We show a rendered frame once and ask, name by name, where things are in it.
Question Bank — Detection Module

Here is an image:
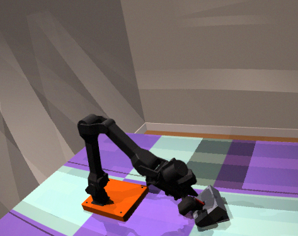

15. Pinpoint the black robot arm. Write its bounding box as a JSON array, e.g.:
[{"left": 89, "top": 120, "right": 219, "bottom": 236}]
[{"left": 77, "top": 114, "right": 197, "bottom": 206}]

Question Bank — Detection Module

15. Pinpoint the grey sloped panel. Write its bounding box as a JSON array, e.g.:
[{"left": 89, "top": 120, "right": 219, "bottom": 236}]
[{"left": 192, "top": 185, "right": 229, "bottom": 227}]

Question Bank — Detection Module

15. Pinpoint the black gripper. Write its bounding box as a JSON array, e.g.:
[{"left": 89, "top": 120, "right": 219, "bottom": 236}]
[{"left": 165, "top": 181, "right": 203, "bottom": 216}]

